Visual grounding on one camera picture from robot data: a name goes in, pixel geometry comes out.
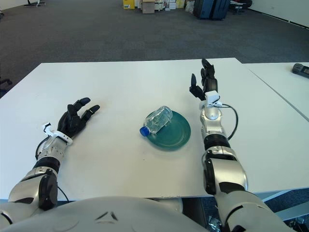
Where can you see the brown cardboard box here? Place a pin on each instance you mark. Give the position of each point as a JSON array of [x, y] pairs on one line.
[[147, 6]]

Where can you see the stack of white boxes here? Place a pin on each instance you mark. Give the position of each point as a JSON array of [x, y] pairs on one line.
[[168, 4]]

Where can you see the black swivel chair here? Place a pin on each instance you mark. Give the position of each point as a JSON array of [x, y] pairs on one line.
[[241, 6]]

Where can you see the black handheld device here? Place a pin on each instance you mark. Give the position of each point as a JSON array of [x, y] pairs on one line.
[[300, 69]]

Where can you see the pale yellow boxes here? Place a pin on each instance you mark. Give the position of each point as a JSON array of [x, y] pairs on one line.
[[181, 3]]

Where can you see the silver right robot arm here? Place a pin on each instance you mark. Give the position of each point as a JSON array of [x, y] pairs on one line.
[[224, 164]]

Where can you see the grey robot torso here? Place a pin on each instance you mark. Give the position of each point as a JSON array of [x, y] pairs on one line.
[[132, 212]]

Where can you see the black mesh office chair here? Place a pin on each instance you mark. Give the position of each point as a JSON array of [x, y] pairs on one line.
[[4, 82]]

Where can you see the yellow box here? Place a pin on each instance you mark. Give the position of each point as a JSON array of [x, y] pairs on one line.
[[129, 4]]

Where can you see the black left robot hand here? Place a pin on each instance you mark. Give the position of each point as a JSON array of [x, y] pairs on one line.
[[72, 120]]

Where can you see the black chair base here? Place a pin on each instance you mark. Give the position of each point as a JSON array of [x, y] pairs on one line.
[[34, 2]]

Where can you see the crumpled clear plastic wrapper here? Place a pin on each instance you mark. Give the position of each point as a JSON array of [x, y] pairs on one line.
[[213, 222]]

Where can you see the white metal table frame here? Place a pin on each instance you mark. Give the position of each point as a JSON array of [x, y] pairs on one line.
[[285, 203]]

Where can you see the green round plate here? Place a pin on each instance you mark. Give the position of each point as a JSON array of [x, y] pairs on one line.
[[176, 137]]

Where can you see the clear plastic bottle blue cap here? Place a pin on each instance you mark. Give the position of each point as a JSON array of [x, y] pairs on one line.
[[158, 119]]

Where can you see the white adjacent table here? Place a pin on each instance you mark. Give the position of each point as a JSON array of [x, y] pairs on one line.
[[277, 79]]

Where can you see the dark navy suitcase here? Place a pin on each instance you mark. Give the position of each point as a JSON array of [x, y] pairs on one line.
[[220, 9]]

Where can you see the white plastic bag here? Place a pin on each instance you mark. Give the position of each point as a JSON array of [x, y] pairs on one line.
[[190, 6]]

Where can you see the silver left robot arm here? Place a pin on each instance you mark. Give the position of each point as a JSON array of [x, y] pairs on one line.
[[46, 159]]

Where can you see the blue suitcase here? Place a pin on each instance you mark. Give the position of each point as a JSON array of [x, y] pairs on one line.
[[206, 9]]

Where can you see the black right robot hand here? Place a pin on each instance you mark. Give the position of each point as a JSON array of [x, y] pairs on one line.
[[207, 82]]

